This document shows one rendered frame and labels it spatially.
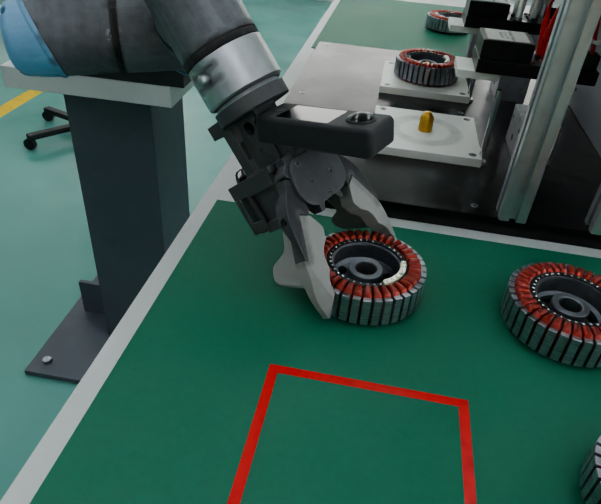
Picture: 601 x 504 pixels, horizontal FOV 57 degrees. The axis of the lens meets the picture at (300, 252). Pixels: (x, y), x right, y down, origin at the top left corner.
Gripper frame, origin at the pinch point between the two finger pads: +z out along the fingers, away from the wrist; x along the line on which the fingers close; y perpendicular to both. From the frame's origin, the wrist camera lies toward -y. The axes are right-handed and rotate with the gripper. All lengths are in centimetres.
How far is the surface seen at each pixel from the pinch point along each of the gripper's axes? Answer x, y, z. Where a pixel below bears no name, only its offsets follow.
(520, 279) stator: -6.4, -10.3, 6.6
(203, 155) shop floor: -121, 155, -29
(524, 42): -35.3, -9.8, -10.8
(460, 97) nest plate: -51, 8, -7
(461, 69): -32.2, -2.6, -11.7
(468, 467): 12.5, -10.3, 10.9
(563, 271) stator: -10.5, -12.4, 8.7
